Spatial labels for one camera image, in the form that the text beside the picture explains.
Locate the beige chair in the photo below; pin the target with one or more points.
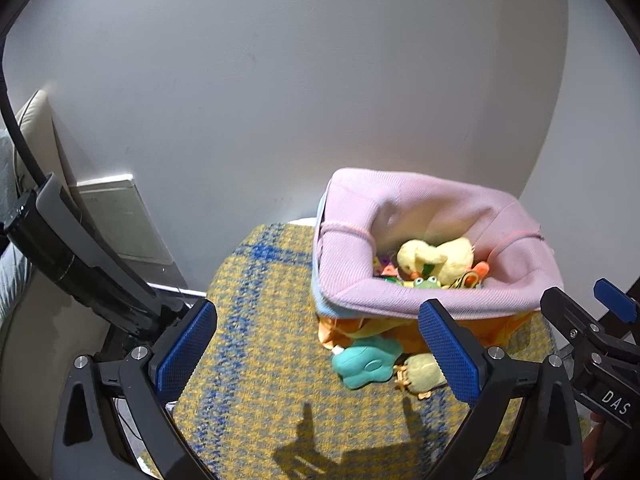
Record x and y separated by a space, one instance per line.
35 125

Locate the green frog toy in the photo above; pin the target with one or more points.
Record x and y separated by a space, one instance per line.
427 283

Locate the pale yellow plush toy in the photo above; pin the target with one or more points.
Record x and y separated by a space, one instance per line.
422 372

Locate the yellow blue plaid blanket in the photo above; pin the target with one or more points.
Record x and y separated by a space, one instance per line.
260 360

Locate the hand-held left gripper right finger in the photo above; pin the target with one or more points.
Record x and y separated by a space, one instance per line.
450 355

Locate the person's right hand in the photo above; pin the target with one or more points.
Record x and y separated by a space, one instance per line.
594 450

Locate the yellow duck plush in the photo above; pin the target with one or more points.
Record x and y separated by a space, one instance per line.
450 257

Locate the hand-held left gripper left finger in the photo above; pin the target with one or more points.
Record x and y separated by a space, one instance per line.
185 350

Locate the grey cushion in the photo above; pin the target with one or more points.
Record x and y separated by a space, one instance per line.
10 275

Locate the teal flower plush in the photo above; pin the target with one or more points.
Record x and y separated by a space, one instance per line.
365 362

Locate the white flat panel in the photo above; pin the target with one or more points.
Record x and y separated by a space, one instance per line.
120 220

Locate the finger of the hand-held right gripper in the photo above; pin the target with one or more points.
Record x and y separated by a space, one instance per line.
575 327
617 302

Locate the orange basket with pink liner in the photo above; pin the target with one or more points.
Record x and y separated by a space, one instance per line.
450 200

